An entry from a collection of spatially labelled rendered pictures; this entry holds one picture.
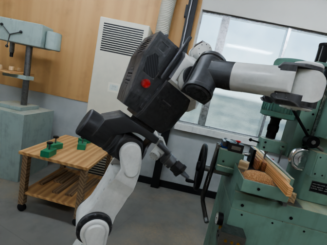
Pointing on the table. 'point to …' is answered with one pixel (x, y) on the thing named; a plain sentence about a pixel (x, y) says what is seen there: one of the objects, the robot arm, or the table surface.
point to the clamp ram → (250, 155)
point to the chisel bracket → (271, 145)
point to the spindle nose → (273, 128)
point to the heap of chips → (261, 177)
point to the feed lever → (307, 140)
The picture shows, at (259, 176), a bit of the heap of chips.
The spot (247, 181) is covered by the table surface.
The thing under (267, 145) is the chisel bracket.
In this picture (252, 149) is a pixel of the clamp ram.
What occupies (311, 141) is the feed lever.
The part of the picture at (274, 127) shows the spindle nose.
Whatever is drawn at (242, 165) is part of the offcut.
